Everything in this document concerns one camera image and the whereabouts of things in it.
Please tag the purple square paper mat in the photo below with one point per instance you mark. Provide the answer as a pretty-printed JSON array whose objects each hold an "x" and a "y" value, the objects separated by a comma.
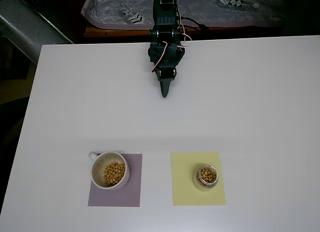
[{"x": 112, "y": 198}]

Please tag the loose soybeans heap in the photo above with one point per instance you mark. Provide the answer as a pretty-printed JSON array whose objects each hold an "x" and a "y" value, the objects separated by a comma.
[{"x": 113, "y": 174}]

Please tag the white ceramic cup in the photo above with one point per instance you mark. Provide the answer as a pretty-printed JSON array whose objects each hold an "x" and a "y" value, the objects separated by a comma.
[{"x": 97, "y": 172}]

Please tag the crumpled white cloth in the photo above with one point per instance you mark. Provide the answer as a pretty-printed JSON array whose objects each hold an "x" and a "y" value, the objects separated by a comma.
[{"x": 225, "y": 12}]

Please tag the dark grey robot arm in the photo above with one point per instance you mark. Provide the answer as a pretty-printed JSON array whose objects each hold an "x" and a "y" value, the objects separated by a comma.
[{"x": 163, "y": 21}]

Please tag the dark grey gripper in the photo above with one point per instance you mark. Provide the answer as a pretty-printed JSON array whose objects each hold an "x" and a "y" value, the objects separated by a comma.
[{"x": 166, "y": 74}]

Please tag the silver foil wrapped duct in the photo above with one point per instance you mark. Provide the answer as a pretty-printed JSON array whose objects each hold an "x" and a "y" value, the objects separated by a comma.
[{"x": 30, "y": 30}]

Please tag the yellow square paper mat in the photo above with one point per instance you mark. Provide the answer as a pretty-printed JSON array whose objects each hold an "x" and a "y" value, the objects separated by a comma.
[{"x": 182, "y": 177}]

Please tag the brown wooden bed frame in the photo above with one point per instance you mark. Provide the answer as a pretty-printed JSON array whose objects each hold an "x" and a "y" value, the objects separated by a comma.
[{"x": 112, "y": 33}]

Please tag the black dotted fabric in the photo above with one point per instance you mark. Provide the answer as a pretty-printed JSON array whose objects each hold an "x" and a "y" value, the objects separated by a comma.
[{"x": 50, "y": 0}]

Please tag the glass jar of chickpeas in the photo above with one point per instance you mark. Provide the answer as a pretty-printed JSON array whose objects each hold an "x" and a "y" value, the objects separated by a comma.
[{"x": 206, "y": 174}]

